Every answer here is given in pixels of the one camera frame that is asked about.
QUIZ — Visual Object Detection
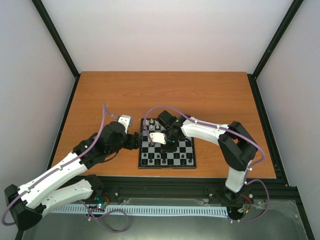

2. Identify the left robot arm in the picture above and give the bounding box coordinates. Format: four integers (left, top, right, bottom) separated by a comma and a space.
1, 121, 142, 231

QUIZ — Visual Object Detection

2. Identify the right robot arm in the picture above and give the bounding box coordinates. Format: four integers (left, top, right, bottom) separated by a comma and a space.
149, 110, 258, 193

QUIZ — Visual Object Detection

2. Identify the black and white chessboard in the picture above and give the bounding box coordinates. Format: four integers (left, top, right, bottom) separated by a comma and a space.
138, 118, 197, 169

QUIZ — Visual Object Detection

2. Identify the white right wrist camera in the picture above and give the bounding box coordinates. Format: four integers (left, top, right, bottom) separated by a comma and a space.
148, 132, 166, 145

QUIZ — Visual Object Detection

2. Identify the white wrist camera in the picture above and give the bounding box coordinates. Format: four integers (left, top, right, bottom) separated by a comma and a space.
148, 132, 166, 145
117, 114, 133, 128

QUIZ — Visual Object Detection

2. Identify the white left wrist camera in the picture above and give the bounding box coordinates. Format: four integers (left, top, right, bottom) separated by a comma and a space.
117, 114, 133, 128

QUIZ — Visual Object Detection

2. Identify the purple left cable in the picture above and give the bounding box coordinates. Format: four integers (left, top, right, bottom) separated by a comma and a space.
1, 101, 120, 226

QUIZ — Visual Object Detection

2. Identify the black aluminium frame rail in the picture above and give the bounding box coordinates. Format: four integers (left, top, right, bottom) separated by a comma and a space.
74, 176, 300, 208

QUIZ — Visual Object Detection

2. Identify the white slotted cable duct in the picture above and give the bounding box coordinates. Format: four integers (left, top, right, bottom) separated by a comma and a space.
53, 203, 228, 218

